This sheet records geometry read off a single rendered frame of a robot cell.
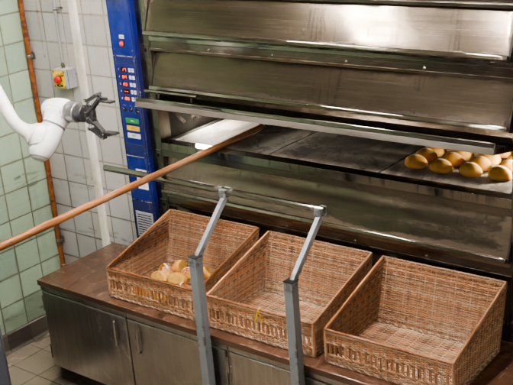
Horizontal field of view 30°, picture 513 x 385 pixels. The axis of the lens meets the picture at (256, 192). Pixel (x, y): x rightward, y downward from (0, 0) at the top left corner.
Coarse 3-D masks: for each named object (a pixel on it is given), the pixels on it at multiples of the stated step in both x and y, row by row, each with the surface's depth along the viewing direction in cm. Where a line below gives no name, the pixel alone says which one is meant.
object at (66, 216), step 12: (252, 132) 462; (216, 144) 443; (228, 144) 449; (192, 156) 431; (204, 156) 436; (168, 168) 418; (144, 180) 407; (120, 192) 396; (84, 204) 383; (96, 204) 386; (60, 216) 373; (72, 216) 376; (36, 228) 363; (48, 228) 368; (12, 240) 355
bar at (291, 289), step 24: (120, 168) 433; (216, 192) 399; (240, 192) 391; (216, 216) 394; (312, 240) 366; (192, 264) 388; (192, 288) 393; (288, 288) 359; (288, 312) 363; (288, 336) 367
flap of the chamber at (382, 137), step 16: (192, 112) 425; (208, 112) 419; (304, 128) 388; (320, 128) 383; (336, 128) 379; (416, 144) 358; (432, 144) 353; (448, 144) 349; (464, 144) 346; (496, 144) 350; (512, 144) 352
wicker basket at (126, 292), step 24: (168, 216) 469; (192, 216) 462; (144, 240) 459; (168, 240) 472; (192, 240) 463; (216, 240) 454; (240, 240) 445; (120, 264) 447; (144, 264) 461; (216, 264) 455; (120, 288) 439; (144, 288) 429; (168, 288) 419; (168, 312) 424; (192, 312) 415
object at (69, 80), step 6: (60, 66) 490; (66, 66) 489; (54, 72) 486; (60, 72) 484; (66, 72) 483; (72, 72) 485; (60, 78) 485; (66, 78) 483; (72, 78) 486; (54, 84) 490; (60, 84) 487; (66, 84) 484; (72, 84) 487
